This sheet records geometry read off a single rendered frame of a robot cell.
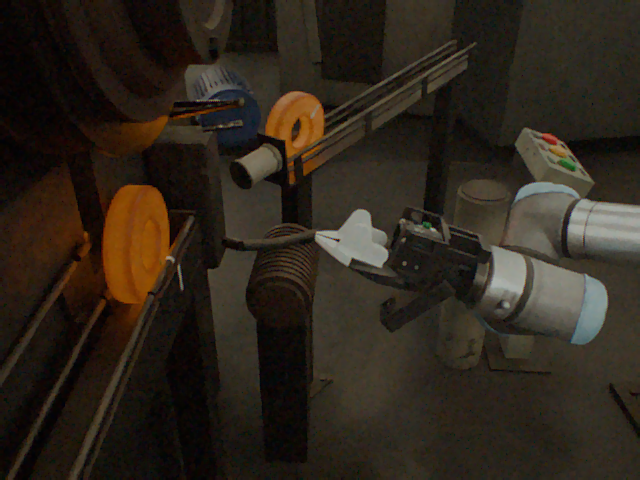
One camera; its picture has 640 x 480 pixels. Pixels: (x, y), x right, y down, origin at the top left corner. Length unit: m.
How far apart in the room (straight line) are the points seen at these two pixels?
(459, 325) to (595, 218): 0.76
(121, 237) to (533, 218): 0.58
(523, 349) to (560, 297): 0.96
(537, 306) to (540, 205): 0.21
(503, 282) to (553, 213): 0.20
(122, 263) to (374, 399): 0.99
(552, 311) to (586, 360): 1.05
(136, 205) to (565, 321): 0.55
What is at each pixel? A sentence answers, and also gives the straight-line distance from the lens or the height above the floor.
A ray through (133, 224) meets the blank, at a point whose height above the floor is 0.79.
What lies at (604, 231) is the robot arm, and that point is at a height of 0.73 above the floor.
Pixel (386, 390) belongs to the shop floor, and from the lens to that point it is 1.61.
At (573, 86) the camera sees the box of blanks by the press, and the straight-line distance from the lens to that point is 2.91.
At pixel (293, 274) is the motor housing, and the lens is 1.09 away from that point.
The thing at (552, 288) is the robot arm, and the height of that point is 0.71.
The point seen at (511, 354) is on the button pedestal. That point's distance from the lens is 1.75.
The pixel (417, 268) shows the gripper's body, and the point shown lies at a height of 0.73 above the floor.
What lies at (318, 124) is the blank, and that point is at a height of 0.71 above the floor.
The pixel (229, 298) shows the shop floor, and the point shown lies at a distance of 1.93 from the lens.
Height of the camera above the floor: 1.14
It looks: 31 degrees down
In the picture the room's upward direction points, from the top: straight up
